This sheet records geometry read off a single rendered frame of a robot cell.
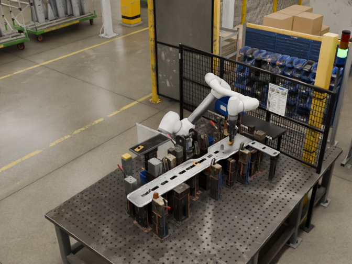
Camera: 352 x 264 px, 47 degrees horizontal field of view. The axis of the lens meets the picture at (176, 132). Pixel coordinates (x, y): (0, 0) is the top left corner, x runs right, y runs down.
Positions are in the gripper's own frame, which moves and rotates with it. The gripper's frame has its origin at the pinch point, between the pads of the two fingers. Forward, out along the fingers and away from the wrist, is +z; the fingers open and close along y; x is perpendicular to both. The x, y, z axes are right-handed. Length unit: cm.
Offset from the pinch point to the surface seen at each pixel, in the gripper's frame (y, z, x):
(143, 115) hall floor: 249, 106, -93
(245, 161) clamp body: -23.9, 10.0, 8.8
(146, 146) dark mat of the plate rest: 33, -10, 75
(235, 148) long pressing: -8.3, 6.0, 4.0
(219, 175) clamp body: -22.3, 8.7, 42.6
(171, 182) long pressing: -3, 6, 80
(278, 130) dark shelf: -20, 3, -46
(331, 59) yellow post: -53, -74, -61
